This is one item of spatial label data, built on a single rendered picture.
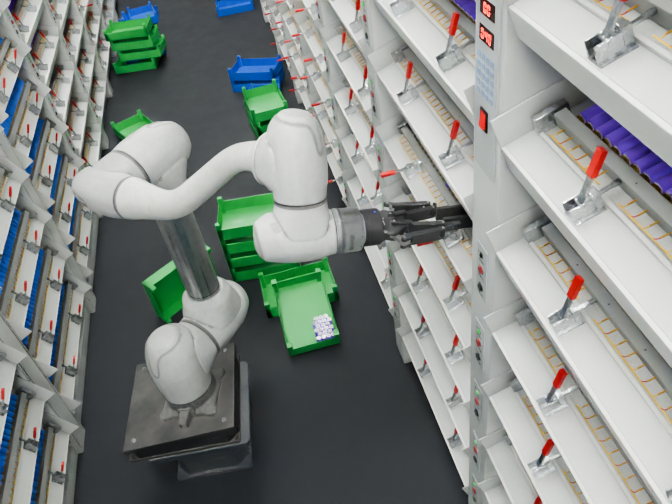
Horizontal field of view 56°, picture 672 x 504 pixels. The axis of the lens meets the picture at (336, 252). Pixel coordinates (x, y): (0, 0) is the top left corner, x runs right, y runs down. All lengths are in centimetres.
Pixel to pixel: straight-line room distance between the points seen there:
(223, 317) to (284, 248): 80
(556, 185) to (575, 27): 20
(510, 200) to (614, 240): 26
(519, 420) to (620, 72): 80
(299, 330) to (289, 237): 132
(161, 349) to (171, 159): 56
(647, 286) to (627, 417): 20
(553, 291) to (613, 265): 24
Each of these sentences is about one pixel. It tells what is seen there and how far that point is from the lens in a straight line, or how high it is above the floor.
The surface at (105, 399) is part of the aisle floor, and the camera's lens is 258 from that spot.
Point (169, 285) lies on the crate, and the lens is 273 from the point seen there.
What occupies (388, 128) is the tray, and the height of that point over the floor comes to 99.
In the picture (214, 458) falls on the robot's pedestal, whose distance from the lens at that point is 217.
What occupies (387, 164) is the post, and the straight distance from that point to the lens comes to 174.
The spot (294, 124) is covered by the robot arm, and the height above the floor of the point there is 130.
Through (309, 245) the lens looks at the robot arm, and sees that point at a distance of 119.
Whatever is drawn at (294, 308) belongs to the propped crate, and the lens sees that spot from 251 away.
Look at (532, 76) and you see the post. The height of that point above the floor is 145.
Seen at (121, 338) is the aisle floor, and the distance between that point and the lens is 275.
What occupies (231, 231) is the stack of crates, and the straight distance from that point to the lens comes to 260.
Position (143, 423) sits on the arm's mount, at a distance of 209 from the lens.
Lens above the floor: 186
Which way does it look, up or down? 41 degrees down
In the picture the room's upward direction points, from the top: 10 degrees counter-clockwise
